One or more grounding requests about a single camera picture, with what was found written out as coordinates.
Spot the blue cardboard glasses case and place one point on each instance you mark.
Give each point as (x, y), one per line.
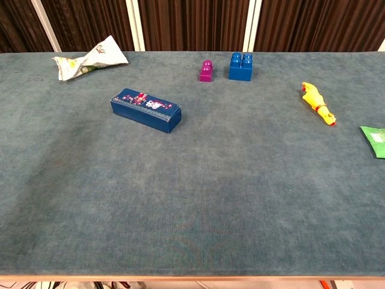
(141, 114)

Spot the teal table cloth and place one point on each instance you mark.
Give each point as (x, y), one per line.
(210, 180)

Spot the purple toy brick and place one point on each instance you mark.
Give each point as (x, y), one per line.
(206, 74)

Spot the blue toy brick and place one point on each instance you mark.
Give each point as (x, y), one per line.
(240, 71)

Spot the dark brown pleated curtain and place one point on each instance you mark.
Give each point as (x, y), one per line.
(18, 24)
(192, 24)
(316, 24)
(90, 21)

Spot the crumpled white snack bag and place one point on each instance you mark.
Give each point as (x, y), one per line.
(99, 57)

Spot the yellow rubber chicken toy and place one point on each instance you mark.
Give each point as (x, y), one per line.
(314, 97)

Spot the green foil packet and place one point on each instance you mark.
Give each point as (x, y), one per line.
(376, 141)

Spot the white metal frame post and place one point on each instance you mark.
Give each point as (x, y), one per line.
(135, 27)
(45, 24)
(252, 24)
(382, 46)

